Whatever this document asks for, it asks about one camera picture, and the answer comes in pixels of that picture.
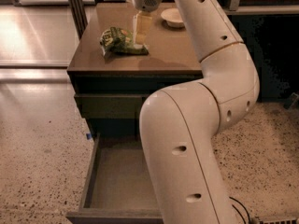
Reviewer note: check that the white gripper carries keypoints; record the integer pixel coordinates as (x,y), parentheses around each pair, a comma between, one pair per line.
(146,0)

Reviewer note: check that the green jalapeno chip bag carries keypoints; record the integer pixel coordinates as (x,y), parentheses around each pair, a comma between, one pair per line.
(120,41)

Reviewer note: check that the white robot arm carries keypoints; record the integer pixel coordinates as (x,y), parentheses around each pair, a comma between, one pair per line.
(178,122)

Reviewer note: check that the brown drawer cabinet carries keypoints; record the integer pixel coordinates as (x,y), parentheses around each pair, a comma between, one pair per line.
(171,60)

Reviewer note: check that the closed upper drawer front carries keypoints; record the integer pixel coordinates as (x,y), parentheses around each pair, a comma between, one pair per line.
(109,106)

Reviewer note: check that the open lower drawer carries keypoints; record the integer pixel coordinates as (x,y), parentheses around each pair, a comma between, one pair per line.
(117,188)

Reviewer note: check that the white ceramic bowl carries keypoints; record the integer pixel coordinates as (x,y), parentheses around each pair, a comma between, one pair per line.
(172,18)

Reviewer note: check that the blue tape piece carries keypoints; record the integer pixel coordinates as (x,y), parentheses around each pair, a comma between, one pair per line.
(89,136)

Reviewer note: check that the dark metal post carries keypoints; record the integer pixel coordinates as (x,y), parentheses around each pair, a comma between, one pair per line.
(79,16)

